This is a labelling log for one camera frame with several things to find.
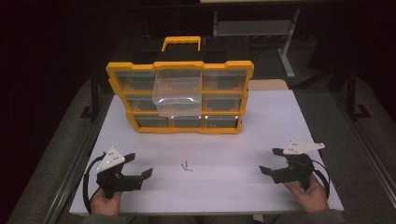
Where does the set of small clear drawers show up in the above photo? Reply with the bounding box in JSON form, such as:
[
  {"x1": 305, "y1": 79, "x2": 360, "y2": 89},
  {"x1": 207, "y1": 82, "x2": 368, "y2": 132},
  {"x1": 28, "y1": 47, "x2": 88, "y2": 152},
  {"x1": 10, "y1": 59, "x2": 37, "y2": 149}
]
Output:
[{"x1": 114, "y1": 69, "x2": 248, "y2": 129}]

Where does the clear plastic drawer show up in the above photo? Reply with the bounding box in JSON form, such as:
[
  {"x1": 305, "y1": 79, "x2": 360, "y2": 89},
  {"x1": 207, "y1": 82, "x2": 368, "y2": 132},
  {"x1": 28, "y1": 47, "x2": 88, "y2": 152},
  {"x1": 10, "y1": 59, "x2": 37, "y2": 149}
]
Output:
[{"x1": 151, "y1": 68, "x2": 204, "y2": 118}]

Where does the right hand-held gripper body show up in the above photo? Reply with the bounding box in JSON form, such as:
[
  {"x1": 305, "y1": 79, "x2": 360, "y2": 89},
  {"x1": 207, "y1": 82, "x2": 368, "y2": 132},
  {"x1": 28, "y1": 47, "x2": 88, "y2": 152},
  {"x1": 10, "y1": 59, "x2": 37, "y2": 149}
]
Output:
[{"x1": 270, "y1": 139, "x2": 327, "y2": 191}]

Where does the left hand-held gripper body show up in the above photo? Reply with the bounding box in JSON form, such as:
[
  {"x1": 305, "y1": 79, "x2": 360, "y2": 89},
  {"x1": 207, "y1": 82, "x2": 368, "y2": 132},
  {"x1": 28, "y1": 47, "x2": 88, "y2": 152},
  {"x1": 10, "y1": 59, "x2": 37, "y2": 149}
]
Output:
[{"x1": 95, "y1": 146, "x2": 145, "y2": 200}]

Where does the black metal stand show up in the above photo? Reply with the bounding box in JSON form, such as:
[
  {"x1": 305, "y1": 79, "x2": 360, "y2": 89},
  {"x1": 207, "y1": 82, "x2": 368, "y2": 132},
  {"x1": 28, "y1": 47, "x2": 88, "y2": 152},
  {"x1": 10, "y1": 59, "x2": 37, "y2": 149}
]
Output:
[
  {"x1": 345, "y1": 62, "x2": 373, "y2": 121},
  {"x1": 79, "y1": 66, "x2": 101, "y2": 121}
]

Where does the metal frame rail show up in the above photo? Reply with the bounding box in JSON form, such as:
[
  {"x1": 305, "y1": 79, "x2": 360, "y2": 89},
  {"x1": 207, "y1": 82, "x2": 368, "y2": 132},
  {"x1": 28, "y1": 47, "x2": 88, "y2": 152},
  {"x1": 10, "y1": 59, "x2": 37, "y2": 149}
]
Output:
[
  {"x1": 329, "y1": 89, "x2": 396, "y2": 201},
  {"x1": 42, "y1": 92, "x2": 115, "y2": 224}
]

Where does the person's right hand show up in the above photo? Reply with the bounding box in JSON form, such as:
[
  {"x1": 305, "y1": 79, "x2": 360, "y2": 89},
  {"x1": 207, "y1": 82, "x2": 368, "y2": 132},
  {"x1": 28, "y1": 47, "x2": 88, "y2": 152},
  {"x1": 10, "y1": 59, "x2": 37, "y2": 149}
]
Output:
[{"x1": 283, "y1": 173, "x2": 331, "y2": 215}]

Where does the person's left hand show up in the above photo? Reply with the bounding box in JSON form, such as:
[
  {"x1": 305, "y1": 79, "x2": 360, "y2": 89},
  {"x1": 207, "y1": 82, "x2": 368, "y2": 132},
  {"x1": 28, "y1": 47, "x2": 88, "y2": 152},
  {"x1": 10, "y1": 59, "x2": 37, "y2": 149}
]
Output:
[{"x1": 90, "y1": 188, "x2": 124, "y2": 217}]

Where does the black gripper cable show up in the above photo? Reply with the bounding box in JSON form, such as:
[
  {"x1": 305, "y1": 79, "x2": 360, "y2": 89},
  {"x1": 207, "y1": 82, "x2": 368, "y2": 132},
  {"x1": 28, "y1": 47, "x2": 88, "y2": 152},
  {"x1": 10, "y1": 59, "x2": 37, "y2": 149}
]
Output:
[
  {"x1": 81, "y1": 151, "x2": 107, "y2": 215},
  {"x1": 311, "y1": 158, "x2": 332, "y2": 199}
]

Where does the yellow drawer organizer cabinet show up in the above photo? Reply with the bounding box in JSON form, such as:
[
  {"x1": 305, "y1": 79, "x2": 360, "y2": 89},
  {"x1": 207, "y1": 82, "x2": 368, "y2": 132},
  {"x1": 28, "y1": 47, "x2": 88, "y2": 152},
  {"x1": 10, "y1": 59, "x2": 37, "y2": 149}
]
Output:
[{"x1": 106, "y1": 35, "x2": 255, "y2": 135}]

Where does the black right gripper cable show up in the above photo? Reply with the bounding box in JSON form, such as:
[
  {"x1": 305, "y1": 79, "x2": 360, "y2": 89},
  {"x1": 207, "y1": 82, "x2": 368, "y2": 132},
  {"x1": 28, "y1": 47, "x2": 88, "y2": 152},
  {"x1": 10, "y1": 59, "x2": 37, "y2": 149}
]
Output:
[{"x1": 311, "y1": 158, "x2": 332, "y2": 199}]

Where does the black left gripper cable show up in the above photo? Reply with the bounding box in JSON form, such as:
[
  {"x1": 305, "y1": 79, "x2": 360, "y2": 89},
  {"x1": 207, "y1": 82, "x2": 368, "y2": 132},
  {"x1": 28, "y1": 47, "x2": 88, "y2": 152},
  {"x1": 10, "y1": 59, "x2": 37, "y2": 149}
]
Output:
[{"x1": 81, "y1": 151, "x2": 107, "y2": 215}]

